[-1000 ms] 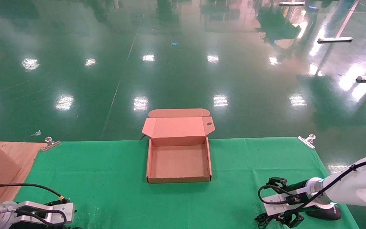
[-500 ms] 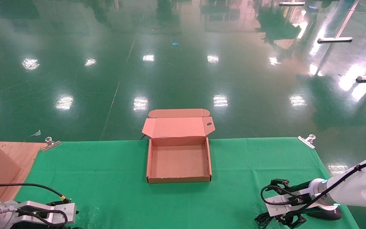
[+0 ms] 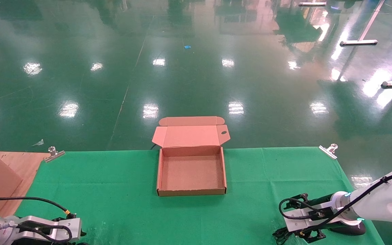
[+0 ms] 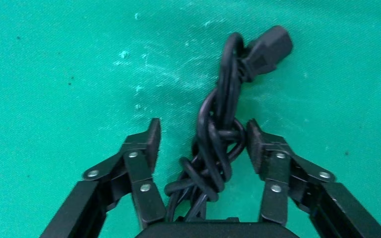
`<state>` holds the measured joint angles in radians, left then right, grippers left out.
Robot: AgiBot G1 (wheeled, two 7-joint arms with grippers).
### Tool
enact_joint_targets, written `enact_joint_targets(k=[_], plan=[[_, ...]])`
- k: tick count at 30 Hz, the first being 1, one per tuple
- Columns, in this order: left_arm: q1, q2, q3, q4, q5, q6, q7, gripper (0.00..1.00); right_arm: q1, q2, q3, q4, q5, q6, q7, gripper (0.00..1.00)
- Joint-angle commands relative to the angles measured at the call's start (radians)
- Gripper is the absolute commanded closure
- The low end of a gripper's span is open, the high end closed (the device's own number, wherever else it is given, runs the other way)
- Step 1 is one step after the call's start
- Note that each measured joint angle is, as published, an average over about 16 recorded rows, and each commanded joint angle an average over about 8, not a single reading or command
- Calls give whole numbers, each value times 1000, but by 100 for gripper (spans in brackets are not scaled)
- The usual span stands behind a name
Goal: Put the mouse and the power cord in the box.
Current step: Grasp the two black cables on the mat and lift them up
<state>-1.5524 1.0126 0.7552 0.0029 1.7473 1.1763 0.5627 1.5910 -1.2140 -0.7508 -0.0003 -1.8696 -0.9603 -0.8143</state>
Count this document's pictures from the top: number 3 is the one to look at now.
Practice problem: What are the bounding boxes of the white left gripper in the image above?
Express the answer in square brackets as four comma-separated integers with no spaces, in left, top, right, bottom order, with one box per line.
[19,216,82,244]

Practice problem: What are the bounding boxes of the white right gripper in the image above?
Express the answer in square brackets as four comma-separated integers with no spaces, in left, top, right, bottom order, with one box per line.
[284,193,337,243]

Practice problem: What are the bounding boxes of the open brown cardboard box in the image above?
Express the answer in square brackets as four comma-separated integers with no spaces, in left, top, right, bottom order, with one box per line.
[152,116,231,197]

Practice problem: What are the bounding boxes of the green table cloth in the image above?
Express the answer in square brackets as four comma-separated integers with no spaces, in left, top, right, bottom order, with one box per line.
[14,146,385,245]

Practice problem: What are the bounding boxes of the silver table clamp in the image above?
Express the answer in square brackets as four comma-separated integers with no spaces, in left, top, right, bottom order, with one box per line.
[44,146,65,163]
[319,144,339,160]

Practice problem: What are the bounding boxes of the white stand with pole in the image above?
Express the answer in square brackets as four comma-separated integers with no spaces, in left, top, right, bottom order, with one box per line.
[340,0,386,47]

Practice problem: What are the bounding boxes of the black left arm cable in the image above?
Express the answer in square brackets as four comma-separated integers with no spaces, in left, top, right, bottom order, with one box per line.
[0,197,77,220]

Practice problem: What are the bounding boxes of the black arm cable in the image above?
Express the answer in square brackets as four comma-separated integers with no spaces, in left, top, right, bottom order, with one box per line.
[279,169,392,228]
[0,197,77,220]

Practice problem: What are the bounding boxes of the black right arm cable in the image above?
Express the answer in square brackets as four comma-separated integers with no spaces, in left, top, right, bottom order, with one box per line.
[279,169,392,228]

